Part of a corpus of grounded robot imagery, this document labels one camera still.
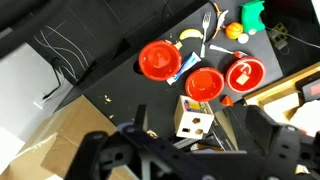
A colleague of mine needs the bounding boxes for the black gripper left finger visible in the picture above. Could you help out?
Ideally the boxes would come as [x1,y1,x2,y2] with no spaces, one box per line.
[64,104,158,180]

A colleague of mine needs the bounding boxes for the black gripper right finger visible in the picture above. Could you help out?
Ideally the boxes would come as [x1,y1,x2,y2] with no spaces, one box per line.
[245,104,320,180]

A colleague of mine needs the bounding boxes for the orange triangular block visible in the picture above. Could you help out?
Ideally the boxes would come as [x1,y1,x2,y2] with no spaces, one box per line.
[220,95,235,108]

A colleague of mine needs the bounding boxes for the red plastic bowl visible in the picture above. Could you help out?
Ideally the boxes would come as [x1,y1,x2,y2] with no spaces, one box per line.
[184,66,225,103]
[225,56,267,94]
[138,39,183,82]

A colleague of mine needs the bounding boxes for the large cardboard box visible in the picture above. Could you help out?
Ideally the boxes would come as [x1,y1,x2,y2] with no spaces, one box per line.
[0,94,141,180]

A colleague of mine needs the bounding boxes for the black box with red label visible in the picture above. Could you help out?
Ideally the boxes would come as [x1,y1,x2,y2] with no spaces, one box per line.
[295,71,320,102]

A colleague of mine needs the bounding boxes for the wooden shape sorter box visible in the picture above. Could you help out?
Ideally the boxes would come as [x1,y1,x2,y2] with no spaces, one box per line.
[173,94,215,140]

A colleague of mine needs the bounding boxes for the white ball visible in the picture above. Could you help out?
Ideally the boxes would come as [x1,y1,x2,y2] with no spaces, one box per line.
[237,33,250,45]

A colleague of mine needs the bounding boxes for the blue white toothpaste tube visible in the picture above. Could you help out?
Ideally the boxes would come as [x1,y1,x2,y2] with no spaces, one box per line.
[166,51,202,86]

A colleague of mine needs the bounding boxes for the orange toy basketball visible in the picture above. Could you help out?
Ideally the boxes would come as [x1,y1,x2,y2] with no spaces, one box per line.
[225,21,245,41]

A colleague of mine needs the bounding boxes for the small tan wood piece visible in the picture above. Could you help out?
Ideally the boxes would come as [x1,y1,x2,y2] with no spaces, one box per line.
[173,40,184,51]

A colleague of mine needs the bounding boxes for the green toy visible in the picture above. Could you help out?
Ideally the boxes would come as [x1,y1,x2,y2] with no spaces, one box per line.
[240,0,267,36]

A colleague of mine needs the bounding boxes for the yellow toy banana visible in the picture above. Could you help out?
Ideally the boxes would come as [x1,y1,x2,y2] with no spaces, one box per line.
[179,28,204,41]

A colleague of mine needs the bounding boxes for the orange handled pliers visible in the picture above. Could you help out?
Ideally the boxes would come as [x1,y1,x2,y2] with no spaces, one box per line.
[212,1,230,40]

